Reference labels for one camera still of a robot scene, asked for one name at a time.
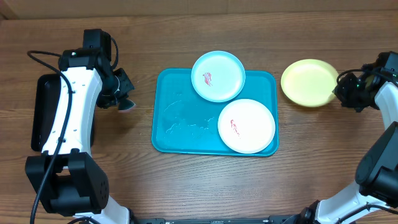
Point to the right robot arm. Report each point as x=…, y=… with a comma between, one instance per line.
x=375, y=184

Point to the teal plastic serving tray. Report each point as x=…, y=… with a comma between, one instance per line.
x=186, y=123

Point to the yellow green plate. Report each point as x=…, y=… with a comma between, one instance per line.
x=309, y=82

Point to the white plate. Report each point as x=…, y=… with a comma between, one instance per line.
x=246, y=126

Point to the light blue plate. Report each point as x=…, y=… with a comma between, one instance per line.
x=218, y=76

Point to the black rectangular plastic bin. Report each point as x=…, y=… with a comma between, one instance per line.
x=50, y=110

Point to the green and pink sponge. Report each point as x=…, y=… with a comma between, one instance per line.
x=126, y=105

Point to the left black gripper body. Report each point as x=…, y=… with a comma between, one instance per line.
x=118, y=89

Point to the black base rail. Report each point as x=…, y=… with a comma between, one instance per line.
x=273, y=219

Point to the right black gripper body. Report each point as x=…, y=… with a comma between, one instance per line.
x=354, y=93

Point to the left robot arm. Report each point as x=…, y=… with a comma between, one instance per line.
x=65, y=177

